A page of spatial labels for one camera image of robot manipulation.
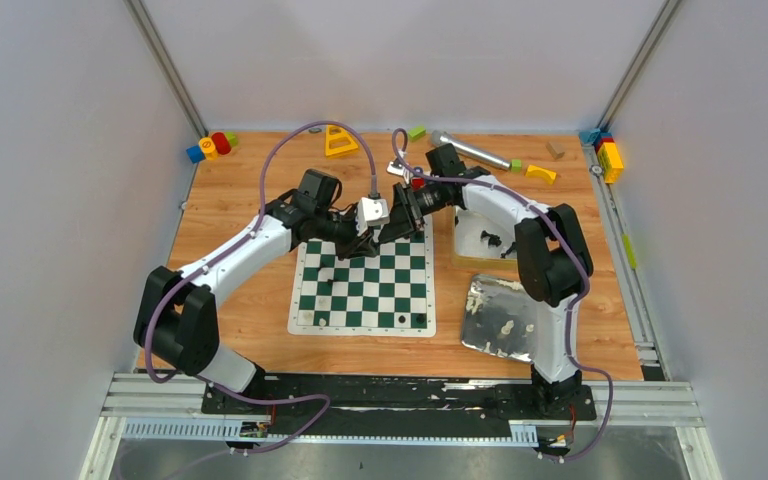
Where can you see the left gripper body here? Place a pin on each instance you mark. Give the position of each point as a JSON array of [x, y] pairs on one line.
[[359, 240]]

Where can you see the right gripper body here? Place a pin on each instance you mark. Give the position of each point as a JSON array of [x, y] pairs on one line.
[[415, 205]]

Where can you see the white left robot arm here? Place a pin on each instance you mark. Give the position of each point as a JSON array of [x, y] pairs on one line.
[[178, 316]]

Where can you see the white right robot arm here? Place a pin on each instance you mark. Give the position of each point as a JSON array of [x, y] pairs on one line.
[[553, 261]]

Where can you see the green white chess mat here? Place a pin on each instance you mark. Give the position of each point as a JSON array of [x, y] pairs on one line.
[[364, 296]]

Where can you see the metal tin with black pieces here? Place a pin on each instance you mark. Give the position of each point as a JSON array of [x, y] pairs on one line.
[[480, 244]]

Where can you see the toy block car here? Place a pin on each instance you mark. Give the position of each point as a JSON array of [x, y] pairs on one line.
[[408, 174]]

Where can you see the silver microphone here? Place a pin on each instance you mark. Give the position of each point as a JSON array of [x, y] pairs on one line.
[[438, 138]]

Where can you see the yellow arch block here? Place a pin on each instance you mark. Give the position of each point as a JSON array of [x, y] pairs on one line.
[[534, 171]]

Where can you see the metal tin lid tray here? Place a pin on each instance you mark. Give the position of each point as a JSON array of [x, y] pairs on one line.
[[499, 319]]

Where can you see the tan wooden block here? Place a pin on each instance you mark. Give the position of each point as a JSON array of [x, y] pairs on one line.
[[556, 150]]

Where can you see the colourful cylinder block row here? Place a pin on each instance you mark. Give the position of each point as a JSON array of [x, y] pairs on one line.
[[212, 147]]

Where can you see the yellow red blue brick tower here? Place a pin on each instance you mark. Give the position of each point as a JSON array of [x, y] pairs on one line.
[[609, 158]]

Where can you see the green block near wall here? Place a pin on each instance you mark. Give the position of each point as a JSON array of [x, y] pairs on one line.
[[416, 133]]

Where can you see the yellow triangular frame block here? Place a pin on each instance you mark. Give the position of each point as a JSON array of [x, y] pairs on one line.
[[338, 142]]

